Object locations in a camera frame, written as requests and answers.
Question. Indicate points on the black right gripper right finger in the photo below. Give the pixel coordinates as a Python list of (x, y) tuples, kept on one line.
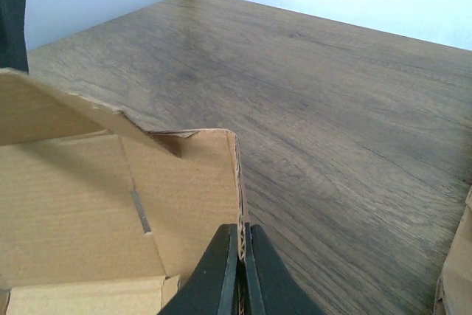
[(270, 288)]

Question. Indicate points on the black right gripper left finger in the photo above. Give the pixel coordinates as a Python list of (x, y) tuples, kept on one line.
[(212, 287)]

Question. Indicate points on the brown cardboard box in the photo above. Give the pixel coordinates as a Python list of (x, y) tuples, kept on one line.
[(99, 216)]

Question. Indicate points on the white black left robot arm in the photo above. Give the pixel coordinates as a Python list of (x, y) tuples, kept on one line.
[(13, 47)]

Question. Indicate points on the stack of flat cardboard blanks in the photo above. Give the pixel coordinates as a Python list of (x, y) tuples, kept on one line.
[(453, 292)]

